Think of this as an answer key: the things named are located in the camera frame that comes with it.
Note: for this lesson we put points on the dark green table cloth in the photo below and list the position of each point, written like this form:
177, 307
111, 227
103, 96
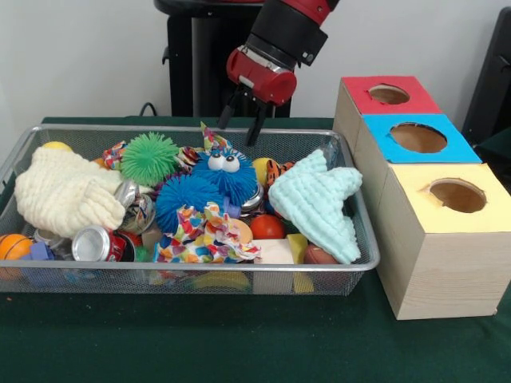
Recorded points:
239, 339

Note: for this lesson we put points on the red rubber ball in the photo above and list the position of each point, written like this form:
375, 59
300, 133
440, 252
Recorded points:
266, 227

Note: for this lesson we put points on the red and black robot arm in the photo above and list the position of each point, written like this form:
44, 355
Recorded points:
291, 24

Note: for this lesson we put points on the light blue quilted cloth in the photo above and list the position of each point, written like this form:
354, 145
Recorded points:
315, 199

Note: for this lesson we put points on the red soda can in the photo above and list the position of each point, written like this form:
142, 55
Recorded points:
92, 243

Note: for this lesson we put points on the blue spiky rubber ball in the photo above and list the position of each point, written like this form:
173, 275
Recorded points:
183, 199

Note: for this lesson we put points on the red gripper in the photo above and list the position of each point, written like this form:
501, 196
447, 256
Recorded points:
259, 76

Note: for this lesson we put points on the colourful patterned cloth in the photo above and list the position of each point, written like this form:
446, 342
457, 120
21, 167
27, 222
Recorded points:
199, 239

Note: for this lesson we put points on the blue spiky ball with eyes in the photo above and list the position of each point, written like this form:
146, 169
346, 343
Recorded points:
223, 179

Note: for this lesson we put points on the cream quilted cloth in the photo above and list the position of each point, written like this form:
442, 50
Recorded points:
60, 191

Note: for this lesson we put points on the green spiky rubber ball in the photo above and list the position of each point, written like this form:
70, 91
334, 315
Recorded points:
149, 159

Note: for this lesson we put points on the yellow ball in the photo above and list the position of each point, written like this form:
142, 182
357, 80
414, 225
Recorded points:
58, 146

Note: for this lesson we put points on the black upright panel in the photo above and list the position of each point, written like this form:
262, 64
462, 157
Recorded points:
495, 80

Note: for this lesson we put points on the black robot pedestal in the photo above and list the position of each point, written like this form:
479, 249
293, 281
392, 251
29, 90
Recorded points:
207, 60

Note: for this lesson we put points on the orange striped tiger plush toy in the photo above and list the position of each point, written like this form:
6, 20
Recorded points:
277, 169

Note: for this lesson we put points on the wooden box with three holes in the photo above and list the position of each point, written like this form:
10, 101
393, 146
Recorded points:
447, 271

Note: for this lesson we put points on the orange toy basketball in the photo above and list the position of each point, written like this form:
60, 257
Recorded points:
14, 247

